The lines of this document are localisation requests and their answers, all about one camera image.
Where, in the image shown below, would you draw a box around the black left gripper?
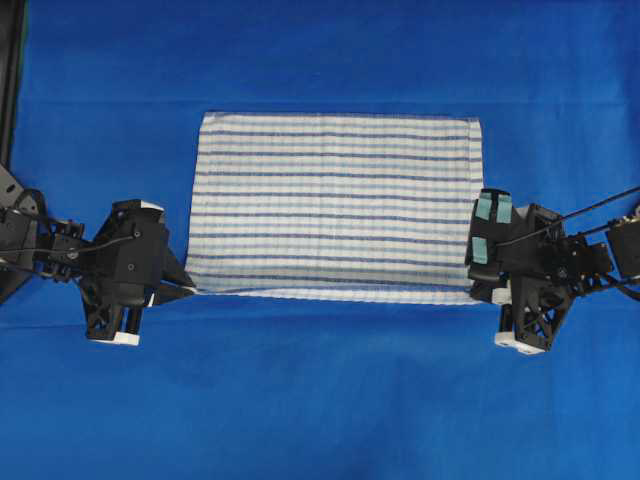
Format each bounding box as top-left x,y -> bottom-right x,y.
79,200 -> 196,346

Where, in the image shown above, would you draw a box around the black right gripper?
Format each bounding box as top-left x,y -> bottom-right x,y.
465,188 -> 573,355

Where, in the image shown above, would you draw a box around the blue white striped towel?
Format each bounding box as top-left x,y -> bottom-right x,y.
186,112 -> 484,305

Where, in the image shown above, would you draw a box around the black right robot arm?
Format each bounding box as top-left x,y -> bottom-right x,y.
465,188 -> 639,355

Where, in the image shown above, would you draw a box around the blue table cloth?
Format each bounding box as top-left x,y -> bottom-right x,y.
1,1 -> 639,479

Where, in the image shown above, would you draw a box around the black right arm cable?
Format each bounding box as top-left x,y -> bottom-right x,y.
492,185 -> 640,249

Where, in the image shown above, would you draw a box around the black table frame rail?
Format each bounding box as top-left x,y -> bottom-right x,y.
1,0 -> 27,167

